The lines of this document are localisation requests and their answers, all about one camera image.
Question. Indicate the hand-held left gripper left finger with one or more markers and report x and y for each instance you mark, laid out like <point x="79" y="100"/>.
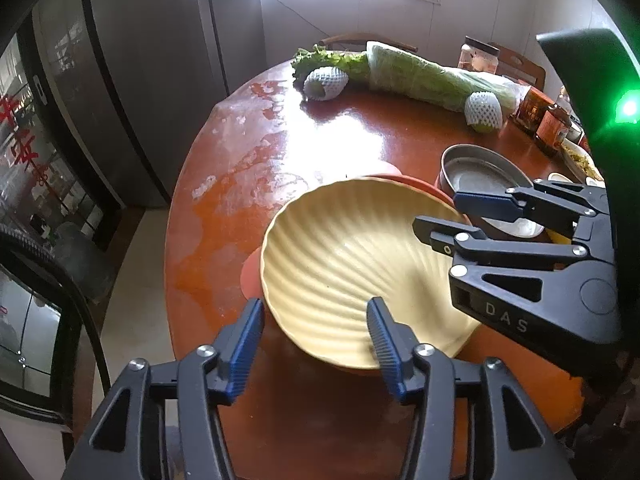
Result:
<point x="244" y="347"/>

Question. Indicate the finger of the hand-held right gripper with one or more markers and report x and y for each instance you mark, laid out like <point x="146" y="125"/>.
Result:
<point x="465" y="245"/>
<point x="482" y="205"/>

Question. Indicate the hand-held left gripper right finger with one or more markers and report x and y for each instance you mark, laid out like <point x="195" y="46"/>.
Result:
<point x="386" y="350"/>

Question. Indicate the stainless steel dish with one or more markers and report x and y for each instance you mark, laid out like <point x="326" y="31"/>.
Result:
<point x="480" y="172"/>

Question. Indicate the yellow ribbed bowl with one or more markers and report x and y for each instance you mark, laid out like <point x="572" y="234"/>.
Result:
<point x="340" y="255"/>

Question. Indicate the orange plate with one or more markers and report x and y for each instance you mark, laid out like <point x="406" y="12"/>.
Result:
<point x="250" y="272"/>

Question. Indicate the fruit in white foam net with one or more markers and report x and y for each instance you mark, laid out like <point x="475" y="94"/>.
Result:
<point x="482" y="110"/>
<point x="325" y="82"/>

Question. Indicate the brown sauce bottle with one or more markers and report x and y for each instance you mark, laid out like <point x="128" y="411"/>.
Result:
<point x="552" y="130"/>

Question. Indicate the red label sauce jar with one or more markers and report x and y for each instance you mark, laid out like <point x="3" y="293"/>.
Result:
<point x="530" y="110"/>

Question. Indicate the white plate of pickled vegetables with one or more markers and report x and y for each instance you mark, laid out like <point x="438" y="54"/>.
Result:
<point x="580" y="157"/>

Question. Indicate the wrapped napa cabbage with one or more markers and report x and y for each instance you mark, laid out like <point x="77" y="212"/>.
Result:
<point x="425" y="77"/>

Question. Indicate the wooden chair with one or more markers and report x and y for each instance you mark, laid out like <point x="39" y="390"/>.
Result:
<point x="370" y="39"/>
<point x="520" y="65"/>

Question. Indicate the glass jar with dark lid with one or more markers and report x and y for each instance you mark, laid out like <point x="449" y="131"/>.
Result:
<point x="477" y="60"/>

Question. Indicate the black curved bar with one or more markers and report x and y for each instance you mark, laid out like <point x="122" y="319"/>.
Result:
<point x="65" y="280"/>

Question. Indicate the green lettuce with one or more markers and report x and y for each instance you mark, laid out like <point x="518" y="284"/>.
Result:
<point x="325" y="60"/>

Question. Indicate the glass door with red characters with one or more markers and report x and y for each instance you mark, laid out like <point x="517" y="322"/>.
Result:
<point x="30" y="160"/>

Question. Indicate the grey refrigerator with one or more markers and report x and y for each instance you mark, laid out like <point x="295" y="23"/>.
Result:
<point x="125" y="85"/>

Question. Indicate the black vertical pipe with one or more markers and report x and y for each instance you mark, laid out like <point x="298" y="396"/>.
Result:
<point x="215" y="30"/>

